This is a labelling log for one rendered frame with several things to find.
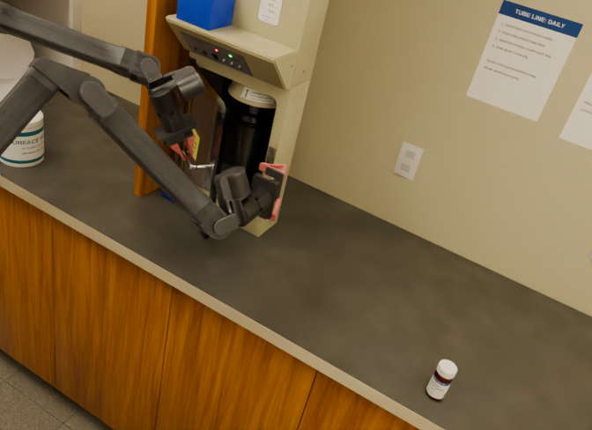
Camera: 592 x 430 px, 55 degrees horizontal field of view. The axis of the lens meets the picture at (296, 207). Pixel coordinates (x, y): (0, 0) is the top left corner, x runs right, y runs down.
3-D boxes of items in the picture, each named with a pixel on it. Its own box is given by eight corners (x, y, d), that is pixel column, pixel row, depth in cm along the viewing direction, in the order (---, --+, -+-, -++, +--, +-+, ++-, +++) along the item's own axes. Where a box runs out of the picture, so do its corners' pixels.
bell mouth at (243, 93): (249, 77, 171) (252, 60, 168) (299, 99, 166) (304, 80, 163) (215, 91, 157) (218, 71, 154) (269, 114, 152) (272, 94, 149)
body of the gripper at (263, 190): (280, 181, 134) (264, 194, 128) (273, 217, 139) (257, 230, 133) (257, 171, 136) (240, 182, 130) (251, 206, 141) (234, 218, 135)
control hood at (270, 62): (188, 47, 154) (193, 10, 149) (291, 89, 144) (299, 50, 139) (160, 54, 145) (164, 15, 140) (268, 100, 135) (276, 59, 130)
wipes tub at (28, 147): (24, 143, 185) (22, 100, 177) (54, 159, 181) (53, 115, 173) (-12, 155, 175) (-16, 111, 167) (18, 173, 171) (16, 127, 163)
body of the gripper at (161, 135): (155, 134, 144) (144, 109, 139) (192, 118, 146) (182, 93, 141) (161, 146, 139) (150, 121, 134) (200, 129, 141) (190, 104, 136)
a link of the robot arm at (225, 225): (201, 228, 130) (216, 237, 123) (187, 181, 126) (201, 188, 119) (247, 210, 135) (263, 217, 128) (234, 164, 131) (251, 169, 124)
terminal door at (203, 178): (176, 181, 175) (190, 56, 154) (207, 241, 154) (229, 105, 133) (173, 181, 175) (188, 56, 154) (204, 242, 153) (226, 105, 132)
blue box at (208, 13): (200, 13, 148) (204, -23, 143) (232, 25, 145) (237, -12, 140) (175, 18, 140) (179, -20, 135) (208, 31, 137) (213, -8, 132)
